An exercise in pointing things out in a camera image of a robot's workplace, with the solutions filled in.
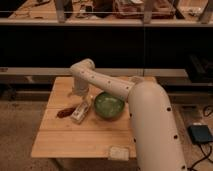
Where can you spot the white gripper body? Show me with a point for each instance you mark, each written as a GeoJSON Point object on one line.
{"type": "Point", "coordinates": [80, 87]}

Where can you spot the white plastic bottle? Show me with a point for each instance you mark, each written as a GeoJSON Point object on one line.
{"type": "Point", "coordinates": [80, 112]}

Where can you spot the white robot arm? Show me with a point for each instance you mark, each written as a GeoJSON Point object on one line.
{"type": "Point", "coordinates": [155, 134]}

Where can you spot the brown sausage-shaped object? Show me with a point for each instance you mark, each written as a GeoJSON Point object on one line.
{"type": "Point", "coordinates": [65, 112]}

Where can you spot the green bowl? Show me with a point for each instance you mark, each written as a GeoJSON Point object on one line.
{"type": "Point", "coordinates": [107, 106]}

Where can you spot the wooden table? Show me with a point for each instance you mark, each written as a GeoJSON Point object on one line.
{"type": "Point", "coordinates": [62, 138]}

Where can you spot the white paper cup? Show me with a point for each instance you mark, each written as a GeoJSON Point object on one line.
{"type": "Point", "coordinates": [136, 79]}

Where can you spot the white label tag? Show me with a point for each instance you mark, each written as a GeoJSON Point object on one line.
{"type": "Point", "coordinates": [119, 153]}

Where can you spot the black shelf unit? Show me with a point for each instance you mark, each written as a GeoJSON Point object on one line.
{"type": "Point", "coordinates": [43, 38]}

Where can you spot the black foot pedal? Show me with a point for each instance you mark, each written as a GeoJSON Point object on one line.
{"type": "Point", "coordinates": [200, 134]}

